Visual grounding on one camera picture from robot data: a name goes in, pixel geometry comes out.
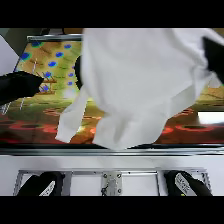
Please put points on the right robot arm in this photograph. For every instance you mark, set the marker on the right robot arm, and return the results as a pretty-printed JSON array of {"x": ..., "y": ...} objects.
[{"x": 215, "y": 55}]

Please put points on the white long-sleeved shirt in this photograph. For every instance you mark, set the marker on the white long-sleeved shirt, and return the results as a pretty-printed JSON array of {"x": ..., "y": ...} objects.
[{"x": 140, "y": 83}]

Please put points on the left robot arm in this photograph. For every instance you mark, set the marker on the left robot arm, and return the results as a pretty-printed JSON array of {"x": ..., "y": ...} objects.
[{"x": 16, "y": 86}]

